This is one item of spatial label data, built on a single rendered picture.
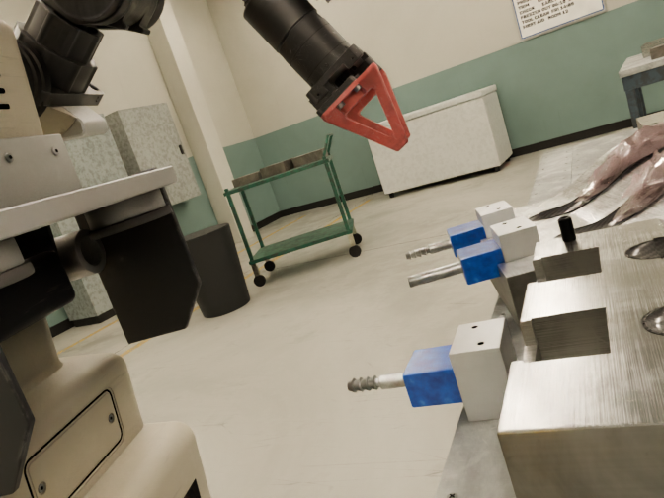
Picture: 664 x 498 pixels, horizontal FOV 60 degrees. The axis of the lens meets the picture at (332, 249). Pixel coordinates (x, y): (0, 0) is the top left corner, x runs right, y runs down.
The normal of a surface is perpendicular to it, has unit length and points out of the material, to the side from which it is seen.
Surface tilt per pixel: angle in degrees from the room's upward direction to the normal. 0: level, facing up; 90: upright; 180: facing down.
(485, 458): 0
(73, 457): 98
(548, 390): 0
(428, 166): 90
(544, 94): 90
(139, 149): 90
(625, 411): 0
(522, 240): 90
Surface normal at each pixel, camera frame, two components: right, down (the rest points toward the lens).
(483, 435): -0.32, -0.93
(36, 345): 0.97, -0.14
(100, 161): 0.83, -0.18
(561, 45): -0.45, 0.33
